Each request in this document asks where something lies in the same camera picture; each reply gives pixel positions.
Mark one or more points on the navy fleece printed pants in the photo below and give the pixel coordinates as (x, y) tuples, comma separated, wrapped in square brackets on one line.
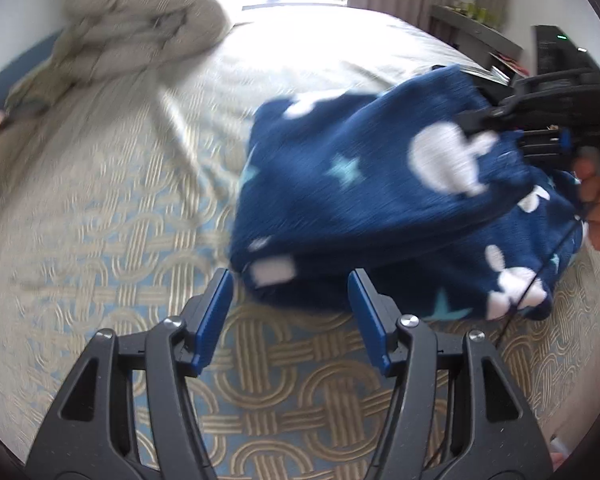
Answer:
[(380, 185)]

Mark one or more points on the bed with patterned sheet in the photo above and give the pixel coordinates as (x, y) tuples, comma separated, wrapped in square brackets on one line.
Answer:
[(130, 210)]

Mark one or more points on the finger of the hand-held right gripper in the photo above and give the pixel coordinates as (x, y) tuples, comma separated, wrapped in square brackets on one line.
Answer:
[(480, 120), (545, 142)]

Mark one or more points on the grey console desk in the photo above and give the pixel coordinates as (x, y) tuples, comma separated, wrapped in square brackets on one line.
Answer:
[(475, 35)]

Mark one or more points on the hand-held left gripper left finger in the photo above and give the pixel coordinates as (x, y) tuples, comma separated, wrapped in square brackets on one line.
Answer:
[(212, 315)]

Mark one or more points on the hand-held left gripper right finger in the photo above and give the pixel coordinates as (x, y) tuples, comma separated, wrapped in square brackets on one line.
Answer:
[(372, 317)]

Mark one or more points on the folded grey-green duvet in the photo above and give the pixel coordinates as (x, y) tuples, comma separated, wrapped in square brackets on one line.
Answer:
[(130, 20)]

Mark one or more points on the dark blue headboard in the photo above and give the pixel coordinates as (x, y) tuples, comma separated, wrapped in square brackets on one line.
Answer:
[(15, 77)]

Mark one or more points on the wavy-edged table mirror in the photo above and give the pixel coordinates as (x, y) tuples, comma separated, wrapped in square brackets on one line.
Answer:
[(494, 2)]

